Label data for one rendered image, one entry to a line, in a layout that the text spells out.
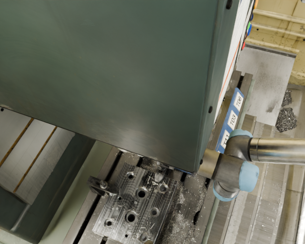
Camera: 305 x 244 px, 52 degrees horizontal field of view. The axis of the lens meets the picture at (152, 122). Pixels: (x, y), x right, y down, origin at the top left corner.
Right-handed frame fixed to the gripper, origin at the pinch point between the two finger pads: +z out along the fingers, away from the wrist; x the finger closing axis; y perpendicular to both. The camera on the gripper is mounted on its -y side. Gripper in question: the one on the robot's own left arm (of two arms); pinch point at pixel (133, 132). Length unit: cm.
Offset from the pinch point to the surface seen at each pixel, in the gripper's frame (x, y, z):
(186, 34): -13, -53, -16
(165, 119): -12.5, -34.3, -13.7
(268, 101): 75, 63, -42
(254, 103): 72, 65, -36
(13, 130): -8.0, 12.2, 40.7
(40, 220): -25, 69, 41
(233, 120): 44, 45, -27
